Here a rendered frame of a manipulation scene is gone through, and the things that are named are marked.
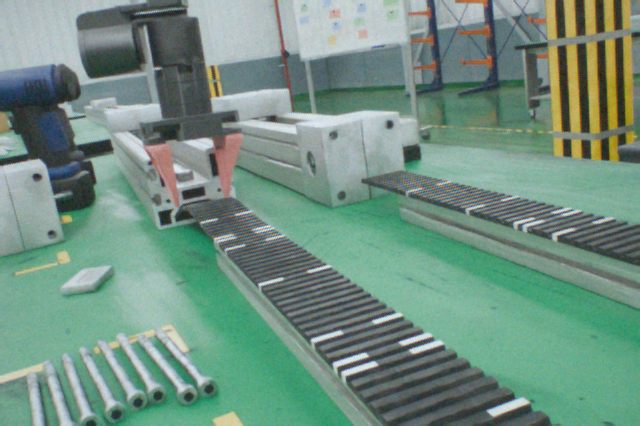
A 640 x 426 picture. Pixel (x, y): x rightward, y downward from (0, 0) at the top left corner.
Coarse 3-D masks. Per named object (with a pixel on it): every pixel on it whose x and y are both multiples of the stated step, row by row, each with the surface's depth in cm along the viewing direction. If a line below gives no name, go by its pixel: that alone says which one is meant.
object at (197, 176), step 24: (120, 144) 113; (192, 144) 84; (120, 168) 133; (144, 168) 74; (192, 168) 87; (216, 168) 78; (144, 192) 83; (168, 192) 74; (192, 192) 80; (216, 192) 77; (168, 216) 78; (192, 216) 77
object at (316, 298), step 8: (328, 288) 38; (336, 288) 38; (344, 288) 38; (352, 288) 37; (360, 288) 37; (304, 296) 37; (312, 296) 37; (320, 296) 37; (328, 296) 37; (336, 296) 37; (344, 296) 37; (280, 304) 37; (288, 304) 37; (296, 304) 36; (304, 304) 36; (312, 304) 36; (288, 312) 36
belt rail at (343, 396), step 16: (224, 256) 53; (224, 272) 55; (240, 272) 48; (240, 288) 49; (256, 288) 44; (256, 304) 45; (272, 320) 41; (288, 336) 38; (304, 352) 35; (320, 368) 33; (320, 384) 33; (336, 384) 31; (336, 400) 31; (352, 400) 30; (352, 416) 29; (368, 416) 28
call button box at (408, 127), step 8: (400, 120) 96; (408, 120) 94; (416, 120) 94; (400, 128) 93; (408, 128) 94; (416, 128) 94; (408, 136) 94; (416, 136) 94; (408, 144) 94; (416, 144) 95; (408, 152) 94; (416, 152) 95; (408, 160) 95
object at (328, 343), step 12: (372, 324) 32; (384, 324) 32; (396, 324) 32; (408, 324) 31; (324, 336) 31; (336, 336) 31; (348, 336) 31; (360, 336) 31; (372, 336) 31; (324, 348) 30; (336, 348) 30
